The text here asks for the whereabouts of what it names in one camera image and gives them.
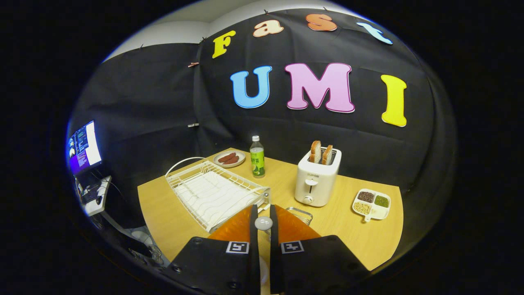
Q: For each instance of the white toaster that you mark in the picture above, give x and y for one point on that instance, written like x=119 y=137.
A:
x=315 y=184

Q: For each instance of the brown sausage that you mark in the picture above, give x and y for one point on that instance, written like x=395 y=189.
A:
x=232 y=160
x=227 y=157

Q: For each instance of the black backdrop cloth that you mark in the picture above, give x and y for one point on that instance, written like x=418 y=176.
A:
x=163 y=102

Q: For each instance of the small beige plate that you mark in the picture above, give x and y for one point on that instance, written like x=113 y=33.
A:
x=241 y=155

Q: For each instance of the white side desk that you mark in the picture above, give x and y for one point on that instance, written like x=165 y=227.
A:
x=100 y=200

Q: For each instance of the white plate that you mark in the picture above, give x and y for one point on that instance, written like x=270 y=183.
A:
x=264 y=270

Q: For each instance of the computer monitor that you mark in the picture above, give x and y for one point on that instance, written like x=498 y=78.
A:
x=84 y=147

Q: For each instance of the green label drink bottle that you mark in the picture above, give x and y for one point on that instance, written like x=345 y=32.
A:
x=257 y=159

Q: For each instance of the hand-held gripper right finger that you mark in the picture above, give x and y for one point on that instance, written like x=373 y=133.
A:
x=273 y=246

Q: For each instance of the white divided bean dish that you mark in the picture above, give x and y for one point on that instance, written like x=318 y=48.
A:
x=378 y=212

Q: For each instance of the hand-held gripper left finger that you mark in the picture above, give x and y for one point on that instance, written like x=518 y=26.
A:
x=254 y=246

